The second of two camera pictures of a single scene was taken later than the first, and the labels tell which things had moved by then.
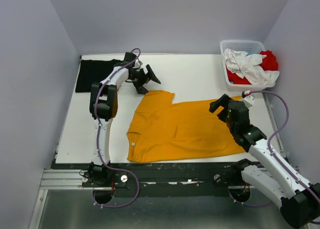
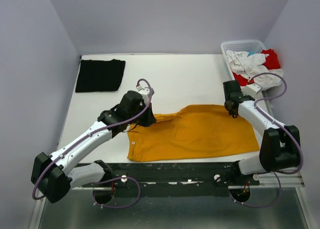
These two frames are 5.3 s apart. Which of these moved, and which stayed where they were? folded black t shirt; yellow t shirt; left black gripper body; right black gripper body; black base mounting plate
Moved: left black gripper body; yellow t shirt; right black gripper body
Stayed: black base mounting plate; folded black t shirt
